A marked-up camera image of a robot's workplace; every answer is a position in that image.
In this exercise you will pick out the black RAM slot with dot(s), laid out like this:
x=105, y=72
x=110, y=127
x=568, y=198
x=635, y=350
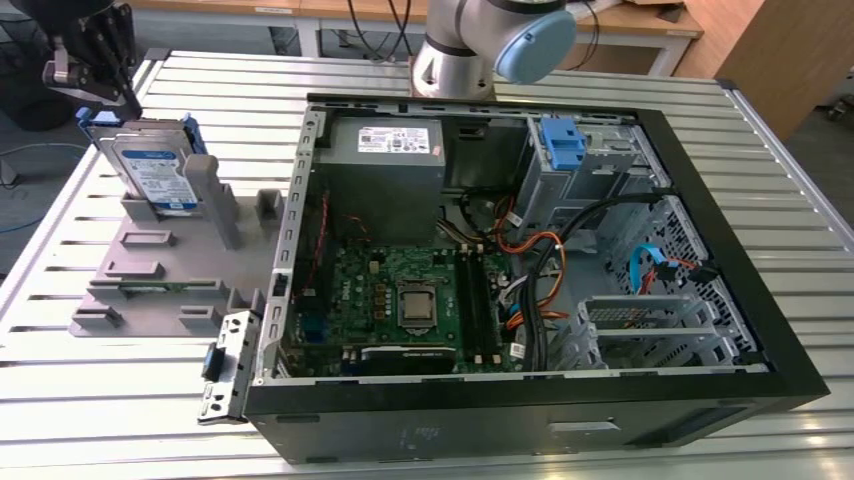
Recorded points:
x=469, y=305
x=488, y=305

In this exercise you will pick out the grey plastic parts rack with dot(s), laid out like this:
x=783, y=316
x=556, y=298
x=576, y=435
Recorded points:
x=188, y=260

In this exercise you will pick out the wooden top desk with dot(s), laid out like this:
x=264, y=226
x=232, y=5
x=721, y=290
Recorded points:
x=641, y=22

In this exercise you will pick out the black graphics card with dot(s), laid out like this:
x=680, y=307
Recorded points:
x=408, y=360

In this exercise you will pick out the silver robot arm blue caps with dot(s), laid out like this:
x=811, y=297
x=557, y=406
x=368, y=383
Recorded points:
x=454, y=75

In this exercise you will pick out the grey metal optical drive cage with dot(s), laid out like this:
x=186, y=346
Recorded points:
x=581, y=190

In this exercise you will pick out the silver CPU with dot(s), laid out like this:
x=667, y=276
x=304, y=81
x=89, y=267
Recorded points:
x=417, y=306

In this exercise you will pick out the grey metal disk bay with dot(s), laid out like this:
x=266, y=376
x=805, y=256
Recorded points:
x=655, y=332

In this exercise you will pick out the black open PC case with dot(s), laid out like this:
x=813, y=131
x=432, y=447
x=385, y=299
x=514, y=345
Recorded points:
x=468, y=430

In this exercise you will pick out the white frame desk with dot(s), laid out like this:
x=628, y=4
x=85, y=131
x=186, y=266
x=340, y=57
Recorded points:
x=201, y=12

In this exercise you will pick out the green motherboard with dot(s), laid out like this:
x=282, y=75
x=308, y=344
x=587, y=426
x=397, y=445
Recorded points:
x=361, y=280

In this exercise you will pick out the wooden cabinet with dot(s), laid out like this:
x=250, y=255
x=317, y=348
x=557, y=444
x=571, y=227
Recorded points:
x=788, y=50

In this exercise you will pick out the black caster wheels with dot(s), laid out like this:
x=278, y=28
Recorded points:
x=843, y=107

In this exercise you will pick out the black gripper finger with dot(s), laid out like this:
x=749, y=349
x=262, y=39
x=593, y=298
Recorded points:
x=117, y=50
x=87, y=87

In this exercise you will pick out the grey power supply unit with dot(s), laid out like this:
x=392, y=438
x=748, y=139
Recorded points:
x=381, y=190

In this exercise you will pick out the hinged metal bracket blue tab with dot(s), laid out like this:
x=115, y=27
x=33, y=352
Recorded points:
x=236, y=360

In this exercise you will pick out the black waste bin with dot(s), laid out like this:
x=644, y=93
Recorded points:
x=30, y=112

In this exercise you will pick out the CPU socket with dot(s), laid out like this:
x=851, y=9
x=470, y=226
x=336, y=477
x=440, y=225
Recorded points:
x=418, y=286

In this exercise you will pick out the green RAM stick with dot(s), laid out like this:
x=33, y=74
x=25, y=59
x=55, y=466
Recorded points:
x=168, y=287

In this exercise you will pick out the hard disk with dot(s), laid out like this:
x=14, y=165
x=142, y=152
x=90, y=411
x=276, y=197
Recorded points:
x=157, y=175

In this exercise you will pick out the blue plastic drive latch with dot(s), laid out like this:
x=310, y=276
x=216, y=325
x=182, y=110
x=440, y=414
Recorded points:
x=564, y=145

